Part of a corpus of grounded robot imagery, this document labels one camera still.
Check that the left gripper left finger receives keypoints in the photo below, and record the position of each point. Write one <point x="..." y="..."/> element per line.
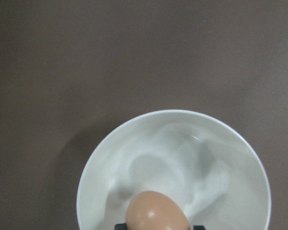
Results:
<point x="120" y="226"/>

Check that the brown egg from bowl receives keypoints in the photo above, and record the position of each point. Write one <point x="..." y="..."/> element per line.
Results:
<point x="151" y="210"/>

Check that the white ceramic bowl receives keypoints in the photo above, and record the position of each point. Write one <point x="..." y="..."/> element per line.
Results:
<point x="205" y="166"/>

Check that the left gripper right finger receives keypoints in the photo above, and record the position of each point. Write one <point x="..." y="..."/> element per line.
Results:
<point x="198" y="227"/>

